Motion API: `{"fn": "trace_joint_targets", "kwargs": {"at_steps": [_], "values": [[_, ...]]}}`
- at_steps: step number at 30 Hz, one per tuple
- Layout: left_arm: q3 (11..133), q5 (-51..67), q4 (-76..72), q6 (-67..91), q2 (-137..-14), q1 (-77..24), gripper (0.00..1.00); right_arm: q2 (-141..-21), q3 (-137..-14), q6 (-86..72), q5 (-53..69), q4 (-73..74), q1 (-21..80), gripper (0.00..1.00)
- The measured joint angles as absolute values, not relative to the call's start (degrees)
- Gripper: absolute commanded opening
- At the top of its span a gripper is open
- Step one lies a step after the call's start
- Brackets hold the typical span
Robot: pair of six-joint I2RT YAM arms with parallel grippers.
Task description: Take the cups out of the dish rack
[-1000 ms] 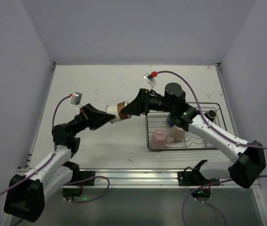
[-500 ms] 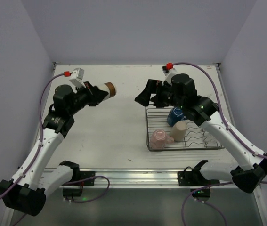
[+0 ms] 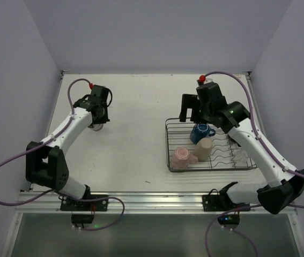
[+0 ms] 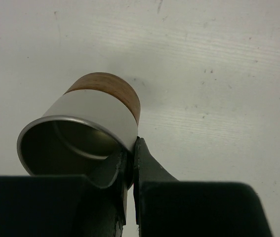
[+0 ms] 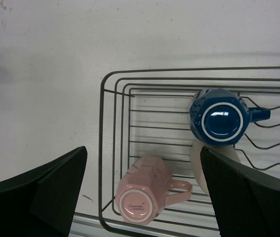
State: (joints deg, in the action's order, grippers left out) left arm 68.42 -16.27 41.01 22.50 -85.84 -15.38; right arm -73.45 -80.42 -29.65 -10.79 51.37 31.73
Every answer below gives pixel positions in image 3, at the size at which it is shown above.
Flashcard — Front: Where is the clear glass cup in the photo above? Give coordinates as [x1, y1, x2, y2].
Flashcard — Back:
[233, 149, 249, 163]

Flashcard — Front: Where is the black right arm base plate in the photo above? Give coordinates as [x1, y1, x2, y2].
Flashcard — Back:
[202, 189, 250, 212]

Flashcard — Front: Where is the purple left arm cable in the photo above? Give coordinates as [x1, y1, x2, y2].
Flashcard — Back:
[0, 78, 94, 207]

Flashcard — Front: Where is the blue hexagonal mug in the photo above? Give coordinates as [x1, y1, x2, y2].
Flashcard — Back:
[190, 124, 216, 144]

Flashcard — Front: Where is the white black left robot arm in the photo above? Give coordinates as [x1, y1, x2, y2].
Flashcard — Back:
[26, 83, 113, 199]

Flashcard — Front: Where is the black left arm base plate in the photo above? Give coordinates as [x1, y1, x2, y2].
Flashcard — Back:
[58, 194, 108, 212]

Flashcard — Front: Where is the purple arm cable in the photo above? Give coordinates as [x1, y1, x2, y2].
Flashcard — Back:
[198, 71, 304, 187]
[0, 78, 94, 207]

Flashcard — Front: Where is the grey wire dish rack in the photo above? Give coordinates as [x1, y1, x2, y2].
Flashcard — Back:
[164, 117, 258, 172]

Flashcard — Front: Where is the pink hexagonal mug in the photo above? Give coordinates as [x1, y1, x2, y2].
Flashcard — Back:
[170, 147, 198, 170]

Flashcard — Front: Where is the beige tall cup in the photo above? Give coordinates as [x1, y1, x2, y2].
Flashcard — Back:
[192, 138, 213, 161]

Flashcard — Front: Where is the aluminium front rail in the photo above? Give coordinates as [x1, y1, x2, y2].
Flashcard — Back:
[14, 190, 297, 215]

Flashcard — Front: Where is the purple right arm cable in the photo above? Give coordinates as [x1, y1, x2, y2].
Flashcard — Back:
[198, 71, 304, 187]

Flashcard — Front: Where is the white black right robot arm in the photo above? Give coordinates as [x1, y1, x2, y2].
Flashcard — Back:
[179, 82, 304, 214]

